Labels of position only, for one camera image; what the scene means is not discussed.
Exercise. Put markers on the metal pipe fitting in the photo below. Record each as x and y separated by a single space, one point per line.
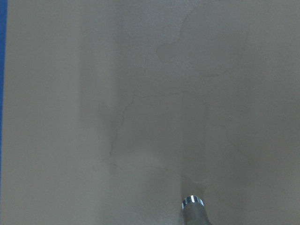
194 212

